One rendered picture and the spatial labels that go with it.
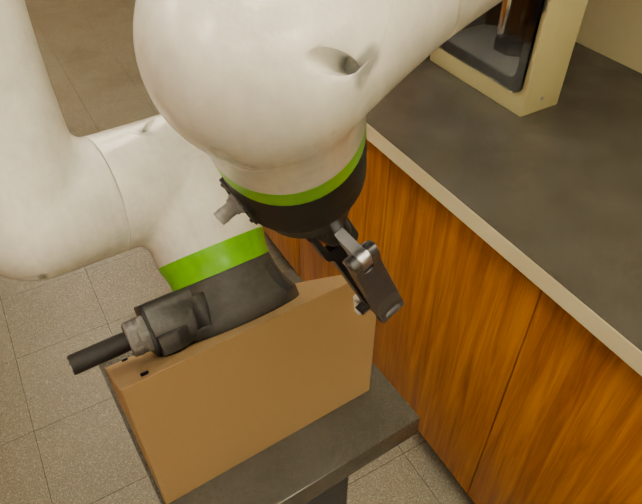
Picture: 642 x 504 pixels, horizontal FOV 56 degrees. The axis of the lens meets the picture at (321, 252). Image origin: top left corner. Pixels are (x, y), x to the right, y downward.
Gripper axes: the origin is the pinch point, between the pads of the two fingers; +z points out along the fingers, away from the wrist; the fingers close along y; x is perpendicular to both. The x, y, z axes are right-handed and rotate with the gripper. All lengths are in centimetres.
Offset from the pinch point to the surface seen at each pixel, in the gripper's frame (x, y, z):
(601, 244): 41, 20, 42
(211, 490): -26.4, 8.6, 15.5
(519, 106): 61, -11, 61
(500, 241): 29, 9, 43
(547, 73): 68, -11, 57
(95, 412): -68, -42, 127
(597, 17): 104, -18, 79
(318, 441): -13.8, 12.8, 19.6
